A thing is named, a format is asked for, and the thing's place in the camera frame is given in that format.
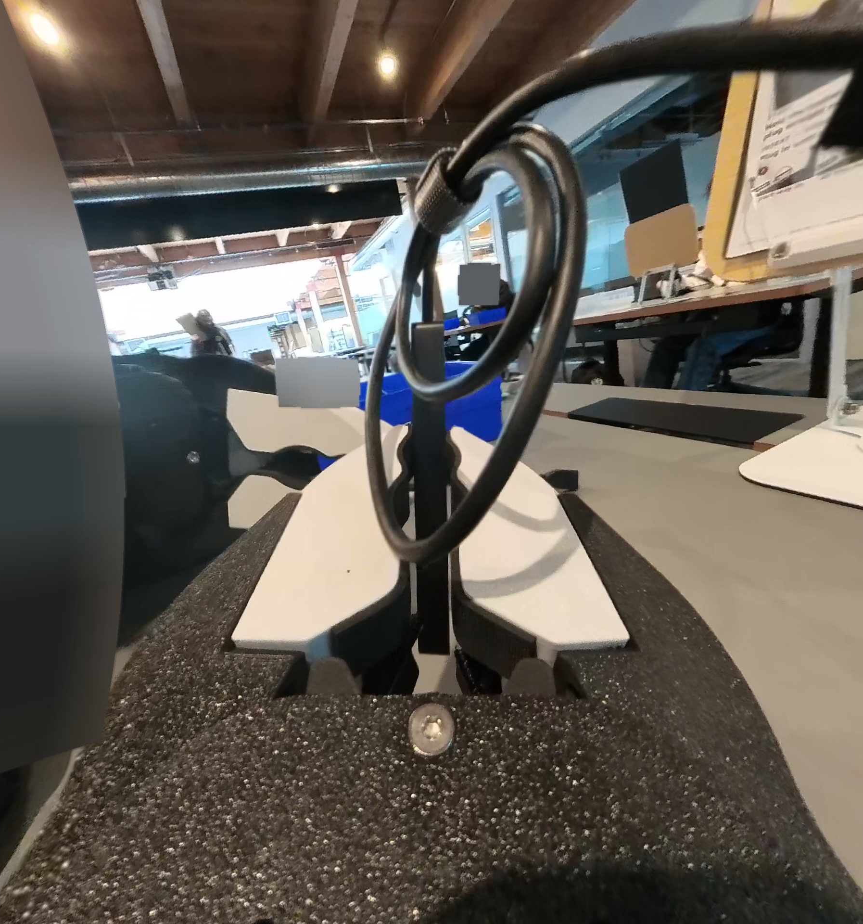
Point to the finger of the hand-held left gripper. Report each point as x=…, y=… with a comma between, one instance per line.
x=255, y=505
x=258, y=422

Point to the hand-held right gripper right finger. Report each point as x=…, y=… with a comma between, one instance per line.
x=561, y=606

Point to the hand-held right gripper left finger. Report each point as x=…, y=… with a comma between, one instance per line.
x=316, y=563

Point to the blue plastic bin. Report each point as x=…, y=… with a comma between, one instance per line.
x=475, y=411

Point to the black desk pad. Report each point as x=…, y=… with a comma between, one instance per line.
x=691, y=421

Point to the black backpack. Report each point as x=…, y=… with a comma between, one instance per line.
x=597, y=373

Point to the wooden office desk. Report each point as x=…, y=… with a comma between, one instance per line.
x=691, y=303

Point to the black office chair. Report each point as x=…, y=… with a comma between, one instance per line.
x=778, y=339

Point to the small wooden board stand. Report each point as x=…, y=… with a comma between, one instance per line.
x=662, y=245

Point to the round ceiling light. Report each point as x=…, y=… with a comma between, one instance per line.
x=42, y=25
x=387, y=63

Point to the black computer monitor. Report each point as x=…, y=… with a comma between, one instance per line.
x=655, y=184

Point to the instruction sign on stand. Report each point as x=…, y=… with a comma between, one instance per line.
x=799, y=216

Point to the silver ventilation duct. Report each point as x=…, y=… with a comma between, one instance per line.
x=258, y=167

